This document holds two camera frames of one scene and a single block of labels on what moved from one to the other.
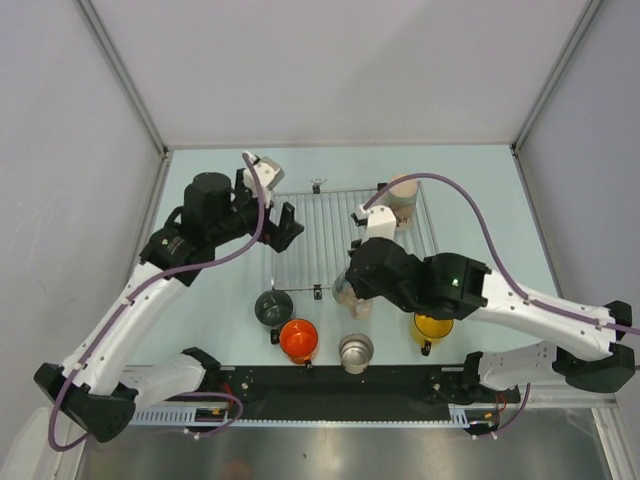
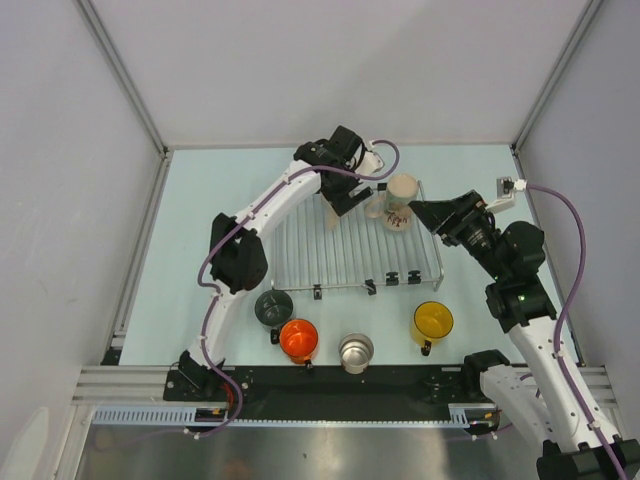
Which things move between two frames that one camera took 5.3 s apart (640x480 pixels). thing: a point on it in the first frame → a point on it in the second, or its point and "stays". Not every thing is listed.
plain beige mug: [344, 293] → [332, 221]
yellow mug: [427, 330] stays
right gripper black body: [403, 299] → [472, 231]
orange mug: [299, 339] stays
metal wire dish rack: [320, 252] stays
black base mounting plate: [337, 389] stays
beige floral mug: [402, 197] stays
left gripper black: [280, 235] → [341, 201]
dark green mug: [274, 308] stays
